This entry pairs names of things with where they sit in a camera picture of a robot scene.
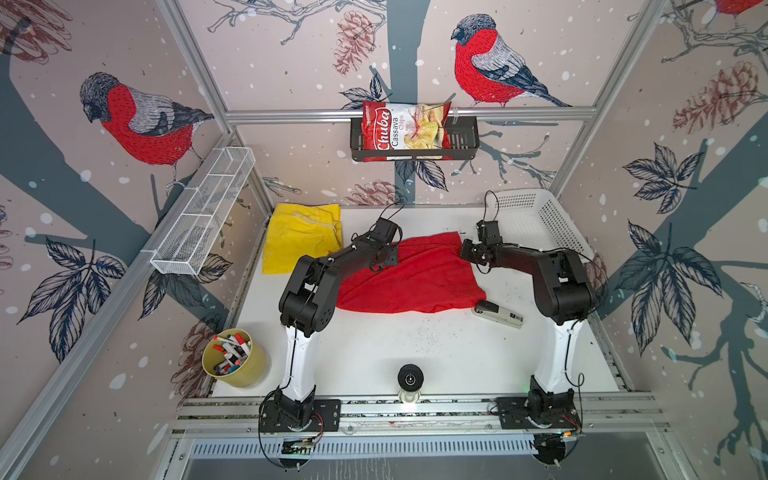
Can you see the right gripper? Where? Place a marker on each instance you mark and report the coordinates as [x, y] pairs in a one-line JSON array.
[[465, 245]]

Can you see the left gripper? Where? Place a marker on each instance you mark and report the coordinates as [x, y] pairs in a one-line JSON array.
[[393, 258]]

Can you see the red shorts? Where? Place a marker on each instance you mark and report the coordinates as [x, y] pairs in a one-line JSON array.
[[430, 277]]

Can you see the white plastic basket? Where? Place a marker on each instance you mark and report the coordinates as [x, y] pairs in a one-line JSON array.
[[535, 219]]

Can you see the yellow shorts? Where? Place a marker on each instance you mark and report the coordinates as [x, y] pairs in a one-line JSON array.
[[297, 230]]

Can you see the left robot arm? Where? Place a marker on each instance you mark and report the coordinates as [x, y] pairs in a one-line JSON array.
[[307, 306]]

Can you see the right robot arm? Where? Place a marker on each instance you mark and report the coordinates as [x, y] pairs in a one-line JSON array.
[[562, 293]]

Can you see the grey stapler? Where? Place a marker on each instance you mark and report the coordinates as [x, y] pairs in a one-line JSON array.
[[493, 312]]

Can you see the red chips bag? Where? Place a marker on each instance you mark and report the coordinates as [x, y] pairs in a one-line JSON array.
[[398, 127]]

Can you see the yellow marker cup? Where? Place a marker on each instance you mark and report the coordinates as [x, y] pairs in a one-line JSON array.
[[234, 358]]

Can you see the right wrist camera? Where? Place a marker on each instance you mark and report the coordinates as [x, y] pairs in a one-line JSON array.
[[489, 233]]

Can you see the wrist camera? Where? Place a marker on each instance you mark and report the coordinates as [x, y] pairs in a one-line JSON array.
[[384, 230], [489, 233]]

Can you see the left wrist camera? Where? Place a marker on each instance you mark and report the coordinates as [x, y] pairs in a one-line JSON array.
[[384, 230]]

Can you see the black wall basket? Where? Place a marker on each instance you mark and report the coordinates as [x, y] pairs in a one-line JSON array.
[[461, 133]]

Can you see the black round camera knob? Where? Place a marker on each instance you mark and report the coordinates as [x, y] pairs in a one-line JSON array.
[[410, 379]]

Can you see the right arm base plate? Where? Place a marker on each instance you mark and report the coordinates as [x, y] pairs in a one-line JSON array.
[[519, 413]]

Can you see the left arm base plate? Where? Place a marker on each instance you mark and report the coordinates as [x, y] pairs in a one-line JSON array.
[[286, 417]]

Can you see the white wire mesh shelf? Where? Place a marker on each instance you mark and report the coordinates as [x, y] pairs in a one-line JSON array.
[[192, 236]]

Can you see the aluminium front rail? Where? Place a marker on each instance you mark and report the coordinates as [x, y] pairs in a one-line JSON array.
[[601, 412]]

